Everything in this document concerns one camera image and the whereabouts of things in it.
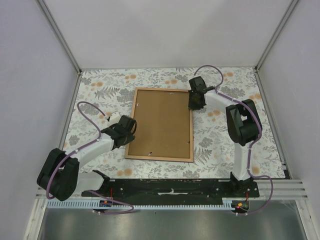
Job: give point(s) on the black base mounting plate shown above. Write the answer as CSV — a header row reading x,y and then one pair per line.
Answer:
x,y
174,191

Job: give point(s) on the wooden picture frame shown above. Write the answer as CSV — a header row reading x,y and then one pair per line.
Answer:
x,y
192,135

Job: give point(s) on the white slotted cable duct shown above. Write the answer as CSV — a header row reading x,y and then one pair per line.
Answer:
x,y
102,204

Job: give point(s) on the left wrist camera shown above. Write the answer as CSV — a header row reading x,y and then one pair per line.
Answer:
x,y
113,116

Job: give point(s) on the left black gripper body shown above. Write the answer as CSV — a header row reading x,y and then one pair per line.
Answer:
x,y
129,137

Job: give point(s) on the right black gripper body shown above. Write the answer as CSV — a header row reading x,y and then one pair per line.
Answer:
x,y
193,104

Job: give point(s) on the brown cardboard backing board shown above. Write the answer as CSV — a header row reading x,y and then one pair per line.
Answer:
x,y
160,125

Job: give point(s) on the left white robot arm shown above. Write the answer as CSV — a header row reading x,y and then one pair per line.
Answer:
x,y
60,175

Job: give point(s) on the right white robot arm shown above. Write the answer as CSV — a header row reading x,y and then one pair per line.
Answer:
x,y
243,126

